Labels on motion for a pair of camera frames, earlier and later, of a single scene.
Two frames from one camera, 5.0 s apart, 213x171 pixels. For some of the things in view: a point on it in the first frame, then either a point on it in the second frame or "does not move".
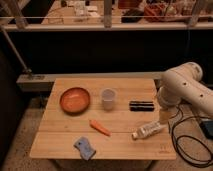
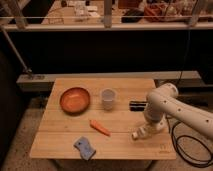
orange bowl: x=74 y=100 does not move
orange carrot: x=95 y=124 does not move
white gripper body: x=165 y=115 → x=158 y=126
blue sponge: x=86 y=151 does not move
